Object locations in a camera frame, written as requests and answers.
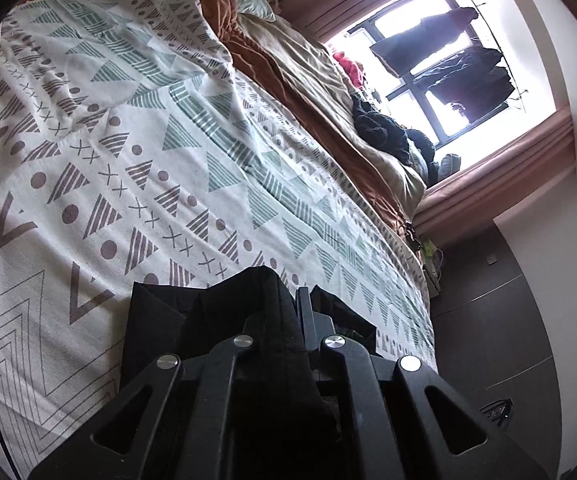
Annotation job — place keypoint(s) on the hanging dark garment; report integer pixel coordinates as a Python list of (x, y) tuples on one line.
[(418, 42), (468, 85)]

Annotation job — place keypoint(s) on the patterned bed blanket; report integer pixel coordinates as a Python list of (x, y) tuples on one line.
[(168, 160)]

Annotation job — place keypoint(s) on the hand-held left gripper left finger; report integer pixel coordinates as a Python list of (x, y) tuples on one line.
[(218, 370)]

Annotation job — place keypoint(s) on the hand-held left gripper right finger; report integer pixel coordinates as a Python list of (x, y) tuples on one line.
[(318, 327)]

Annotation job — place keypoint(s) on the beige and orange duvet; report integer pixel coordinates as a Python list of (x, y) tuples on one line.
[(308, 75)]

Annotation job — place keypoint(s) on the dark wardrobe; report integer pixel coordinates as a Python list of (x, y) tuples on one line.
[(493, 310)]

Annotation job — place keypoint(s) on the black button shirt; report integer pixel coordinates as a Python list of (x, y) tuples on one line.
[(248, 305)]

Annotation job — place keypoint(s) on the red cloth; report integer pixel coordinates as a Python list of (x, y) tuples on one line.
[(348, 67)]

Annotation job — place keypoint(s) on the window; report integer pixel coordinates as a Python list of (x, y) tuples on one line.
[(518, 20)]

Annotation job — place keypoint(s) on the black clothes pile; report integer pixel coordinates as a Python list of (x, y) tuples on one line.
[(378, 125)]

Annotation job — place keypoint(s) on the dark clothes on sill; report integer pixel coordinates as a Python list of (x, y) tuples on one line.
[(426, 152)]

